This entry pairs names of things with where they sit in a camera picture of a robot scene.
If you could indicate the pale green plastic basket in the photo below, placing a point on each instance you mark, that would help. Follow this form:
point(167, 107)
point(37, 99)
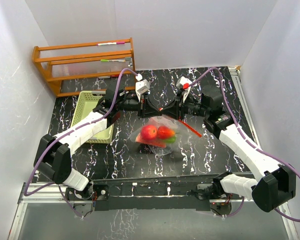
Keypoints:
point(86, 102)

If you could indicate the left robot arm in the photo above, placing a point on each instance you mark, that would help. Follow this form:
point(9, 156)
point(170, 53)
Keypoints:
point(54, 153)

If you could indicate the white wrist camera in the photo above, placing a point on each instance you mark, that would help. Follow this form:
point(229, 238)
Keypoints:
point(141, 87)
point(184, 83)

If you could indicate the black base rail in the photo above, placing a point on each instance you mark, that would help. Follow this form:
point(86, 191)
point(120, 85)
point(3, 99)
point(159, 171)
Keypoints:
point(160, 193)

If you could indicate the aluminium frame rail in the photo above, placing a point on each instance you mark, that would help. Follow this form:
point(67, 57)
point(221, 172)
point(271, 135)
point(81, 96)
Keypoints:
point(45, 216)

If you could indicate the fake watermelon slice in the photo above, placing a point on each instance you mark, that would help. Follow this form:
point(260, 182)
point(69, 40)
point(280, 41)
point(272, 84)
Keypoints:
point(153, 142)

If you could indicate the pink white marker pen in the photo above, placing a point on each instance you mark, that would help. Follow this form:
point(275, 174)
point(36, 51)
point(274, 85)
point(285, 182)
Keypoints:
point(111, 43)

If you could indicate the clear zip top bag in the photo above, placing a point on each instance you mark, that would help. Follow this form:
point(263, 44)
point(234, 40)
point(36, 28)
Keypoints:
point(185, 134)

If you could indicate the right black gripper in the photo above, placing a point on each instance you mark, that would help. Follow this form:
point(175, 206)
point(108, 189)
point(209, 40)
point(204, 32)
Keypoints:
point(175, 109)

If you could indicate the red fake wax apple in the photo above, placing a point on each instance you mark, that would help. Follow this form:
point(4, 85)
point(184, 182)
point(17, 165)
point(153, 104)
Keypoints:
point(164, 132)

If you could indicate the wooden shelf rack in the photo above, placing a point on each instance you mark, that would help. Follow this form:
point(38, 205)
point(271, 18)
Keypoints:
point(60, 63)

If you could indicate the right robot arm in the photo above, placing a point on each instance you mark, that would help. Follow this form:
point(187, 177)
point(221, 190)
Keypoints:
point(273, 183)

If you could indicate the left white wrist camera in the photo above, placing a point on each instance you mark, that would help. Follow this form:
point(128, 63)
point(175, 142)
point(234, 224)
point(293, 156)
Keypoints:
point(141, 87)

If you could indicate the green white marker pen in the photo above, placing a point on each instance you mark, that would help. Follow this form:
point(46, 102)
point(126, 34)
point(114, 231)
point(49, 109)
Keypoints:
point(113, 60)

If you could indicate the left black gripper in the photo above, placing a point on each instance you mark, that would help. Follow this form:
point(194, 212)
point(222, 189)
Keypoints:
point(145, 108)

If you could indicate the green fake leaf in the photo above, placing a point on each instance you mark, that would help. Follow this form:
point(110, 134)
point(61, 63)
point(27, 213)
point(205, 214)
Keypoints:
point(170, 140)

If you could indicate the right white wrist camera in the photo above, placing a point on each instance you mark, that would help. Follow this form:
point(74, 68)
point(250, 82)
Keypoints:
point(184, 83)

